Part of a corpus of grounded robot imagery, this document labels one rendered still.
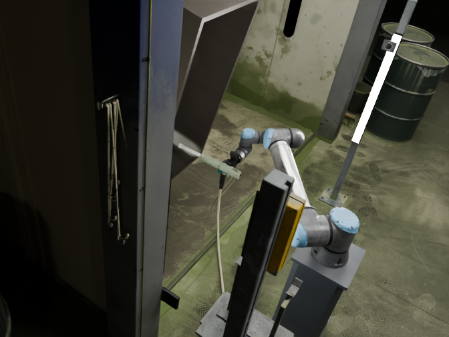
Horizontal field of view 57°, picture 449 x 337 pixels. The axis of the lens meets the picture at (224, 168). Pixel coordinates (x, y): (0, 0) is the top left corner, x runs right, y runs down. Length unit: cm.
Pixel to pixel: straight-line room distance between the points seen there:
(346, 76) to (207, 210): 181
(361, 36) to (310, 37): 46
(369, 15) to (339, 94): 74
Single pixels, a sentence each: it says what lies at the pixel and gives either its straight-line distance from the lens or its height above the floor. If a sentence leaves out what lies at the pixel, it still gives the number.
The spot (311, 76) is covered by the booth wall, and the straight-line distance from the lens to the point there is 416.
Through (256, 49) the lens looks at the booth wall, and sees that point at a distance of 434.
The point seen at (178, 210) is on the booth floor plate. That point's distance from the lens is 313.
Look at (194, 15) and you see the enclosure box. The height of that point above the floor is 164.
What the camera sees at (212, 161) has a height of 56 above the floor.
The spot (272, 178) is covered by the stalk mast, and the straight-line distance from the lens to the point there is 96.
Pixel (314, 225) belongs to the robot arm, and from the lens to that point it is 200.
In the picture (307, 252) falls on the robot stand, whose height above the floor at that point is 64.
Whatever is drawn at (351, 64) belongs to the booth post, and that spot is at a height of 84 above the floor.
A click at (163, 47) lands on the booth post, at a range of 122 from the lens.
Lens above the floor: 222
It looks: 38 degrees down
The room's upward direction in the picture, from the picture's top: 10 degrees clockwise
